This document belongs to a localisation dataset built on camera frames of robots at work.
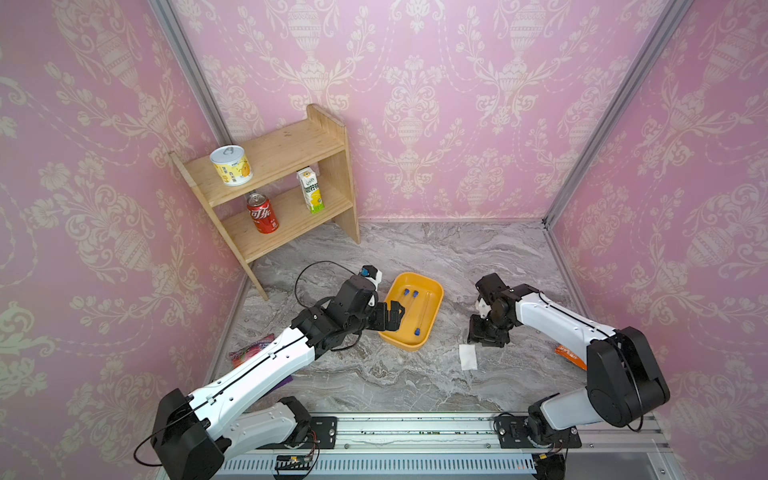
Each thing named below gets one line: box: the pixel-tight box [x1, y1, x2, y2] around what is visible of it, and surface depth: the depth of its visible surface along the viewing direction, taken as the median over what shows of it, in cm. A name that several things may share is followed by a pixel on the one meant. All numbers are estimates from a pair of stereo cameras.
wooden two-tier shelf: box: [170, 104, 360, 301], surface depth 85 cm
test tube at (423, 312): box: [414, 291, 432, 336], surface depth 97 cm
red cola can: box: [246, 192, 279, 234], surface depth 84 cm
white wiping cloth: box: [459, 344, 478, 371], surface depth 87 cm
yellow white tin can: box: [210, 144, 254, 187], surface depth 70 cm
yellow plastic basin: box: [378, 272, 445, 352], surface depth 98 cm
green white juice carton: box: [296, 167, 325, 214], surface depth 89 cm
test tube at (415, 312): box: [412, 290, 420, 334], surface depth 97 cm
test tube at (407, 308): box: [403, 288, 411, 328], surface depth 99 cm
